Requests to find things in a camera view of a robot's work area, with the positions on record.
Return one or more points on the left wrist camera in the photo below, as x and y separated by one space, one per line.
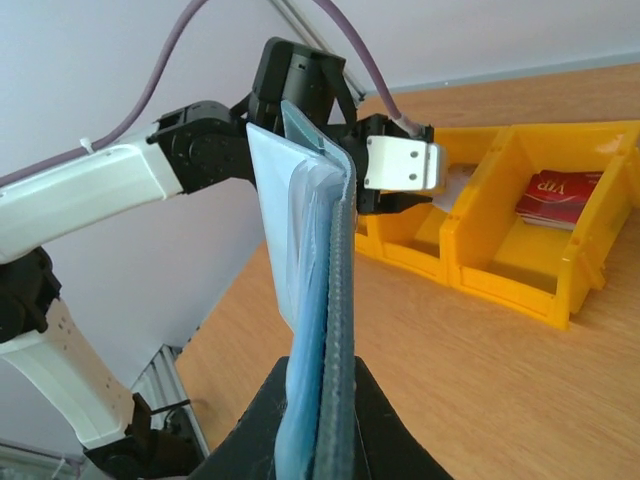
405 165

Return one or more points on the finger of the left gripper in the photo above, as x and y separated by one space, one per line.
397 202

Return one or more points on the right yellow bin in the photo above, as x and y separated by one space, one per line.
534 226

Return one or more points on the yellow bin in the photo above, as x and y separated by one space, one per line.
534 226
411 240

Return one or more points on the middle yellow bin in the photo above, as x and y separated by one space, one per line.
411 240

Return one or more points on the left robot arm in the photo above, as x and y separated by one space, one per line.
183 152

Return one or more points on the white pink cards stack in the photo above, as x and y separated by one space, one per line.
457 180

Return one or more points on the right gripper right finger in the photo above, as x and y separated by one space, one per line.
384 448

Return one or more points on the teal card holder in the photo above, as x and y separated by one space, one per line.
306 187

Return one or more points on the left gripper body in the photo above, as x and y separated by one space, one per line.
355 144

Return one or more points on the red cards stack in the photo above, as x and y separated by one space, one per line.
556 199

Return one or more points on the aluminium front rail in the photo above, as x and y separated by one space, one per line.
162 389

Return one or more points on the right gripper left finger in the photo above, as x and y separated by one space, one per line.
247 452

